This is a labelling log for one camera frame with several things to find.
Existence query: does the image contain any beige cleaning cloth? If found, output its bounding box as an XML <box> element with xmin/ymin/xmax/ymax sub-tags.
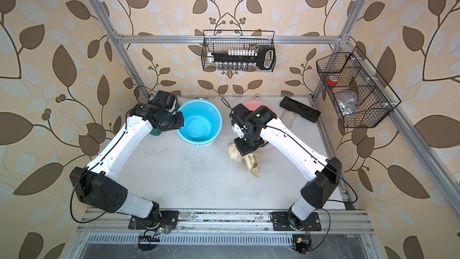
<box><xmin>227</xmin><ymin>143</ymin><xmax>261</xmax><ymax>178</ymax></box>

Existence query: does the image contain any black plastic tray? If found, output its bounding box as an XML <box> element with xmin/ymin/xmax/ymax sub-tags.
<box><xmin>280</xmin><ymin>97</ymin><xmax>321</xmax><ymax>123</ymax></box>

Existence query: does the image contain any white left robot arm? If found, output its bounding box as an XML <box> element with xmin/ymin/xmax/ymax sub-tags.
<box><xmin>69</xmin><ymin>91</ymin><xmax>184</xmax><ymax>230</ymax></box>

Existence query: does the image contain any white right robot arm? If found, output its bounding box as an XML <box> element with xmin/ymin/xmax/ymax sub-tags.
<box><xmin>230</xmin><ymin>104</ymin><xmax>342</xmax><ymax>231</ymax></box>

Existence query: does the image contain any clear bag with white part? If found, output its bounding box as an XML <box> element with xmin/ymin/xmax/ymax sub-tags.
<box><xmin>281</xmin><ymin>111</ymin><xmax>298</xmax><ymax>129</ymax></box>

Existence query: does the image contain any black wire basket right wall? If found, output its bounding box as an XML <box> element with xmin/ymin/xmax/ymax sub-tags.
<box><xmin>316</xmin><ymin>47</ymin><xmax>401</xmax><ymax>128</ymax></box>

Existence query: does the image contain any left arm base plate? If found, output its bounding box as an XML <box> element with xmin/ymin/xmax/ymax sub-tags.
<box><xmin>128</xmin><ymin>210</ymin><xmax>180</xmax><ymax>231</ymax></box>

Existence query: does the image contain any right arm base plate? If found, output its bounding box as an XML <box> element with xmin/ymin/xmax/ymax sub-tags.
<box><xmin>270</xmin><ymin>211</ymin><xmax>322</xmax><ymax>232</ymax></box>

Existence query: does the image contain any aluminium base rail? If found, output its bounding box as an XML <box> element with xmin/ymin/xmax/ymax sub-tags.
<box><xmin>75</xmin><ymin>209</ymin><xmax>375</xmax><ymax>246</ymax></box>

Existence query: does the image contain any blue plastic bucket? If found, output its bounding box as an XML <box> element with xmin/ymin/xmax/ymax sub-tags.
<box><xmin>177</xmin><ymin>100</ymin><xmax>223</xmax><ymax>146</ymax></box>

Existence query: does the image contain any black wire basket back wall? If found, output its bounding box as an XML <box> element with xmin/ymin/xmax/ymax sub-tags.
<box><xmin>201</xmin><ymin>29</ymin><xmax>276</xmax><ymax>72</ymax></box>

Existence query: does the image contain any green tool case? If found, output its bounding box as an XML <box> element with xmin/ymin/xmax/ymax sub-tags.
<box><xmin>149</xmin><ymin>103</ymin><xmax>183</xmax><ymax>135</ymax></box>

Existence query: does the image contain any black wire basket wall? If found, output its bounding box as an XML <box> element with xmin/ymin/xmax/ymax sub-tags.
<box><xmin>316</xmin><ymin>47</ymin><xmax>401</xmax><ymax>128</ymax></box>
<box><xmin>201</xmin><ymin>29</ymin><xmax>276</xmax><ymax>72</ymax></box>

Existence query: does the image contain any clear plastic bag in basket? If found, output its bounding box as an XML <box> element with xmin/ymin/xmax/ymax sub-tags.
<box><xmin>336</xmin><ymin>90</ymin><xmax>358</xmax><ymax>117</ymax></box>

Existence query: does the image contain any black socket set holder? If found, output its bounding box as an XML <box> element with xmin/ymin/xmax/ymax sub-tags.
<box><xmin>201</xmin><ymin>46</ymin><xmax>277</xmax><ymax>72</ymax></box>

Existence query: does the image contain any pink plastic bucket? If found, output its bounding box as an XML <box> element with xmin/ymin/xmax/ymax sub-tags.
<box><xmin>242</xmin><ymin>100</ymin><xmax>278</xmax><ymax>148</ymax></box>

